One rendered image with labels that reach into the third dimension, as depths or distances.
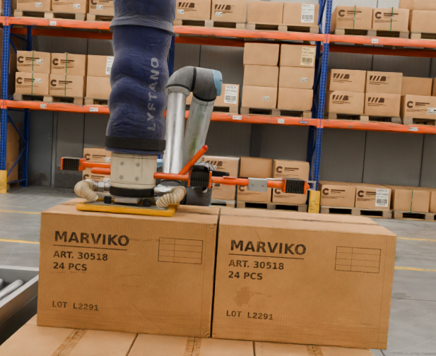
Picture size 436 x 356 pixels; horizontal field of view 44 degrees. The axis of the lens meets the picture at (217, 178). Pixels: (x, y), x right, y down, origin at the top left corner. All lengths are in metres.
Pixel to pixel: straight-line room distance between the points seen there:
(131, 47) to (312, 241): 0.92
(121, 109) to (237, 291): 0.75
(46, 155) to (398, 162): 6.87
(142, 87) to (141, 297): 0.73
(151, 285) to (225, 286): 0.25
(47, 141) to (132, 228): 9.24
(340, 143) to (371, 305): 8.78
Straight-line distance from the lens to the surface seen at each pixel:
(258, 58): 9.22
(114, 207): 1.90
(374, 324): 1.95
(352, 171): 10.67
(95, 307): 1.93
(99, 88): 9.46
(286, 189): 1.98
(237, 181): 1.96
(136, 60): 1.92
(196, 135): 2.63
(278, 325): 1.90
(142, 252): 1.84
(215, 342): 1.87
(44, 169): 11.07
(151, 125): 1.92
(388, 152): 10.82
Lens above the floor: 1.24
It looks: 5 degrees down
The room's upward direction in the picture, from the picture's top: 4 degrees clockwise
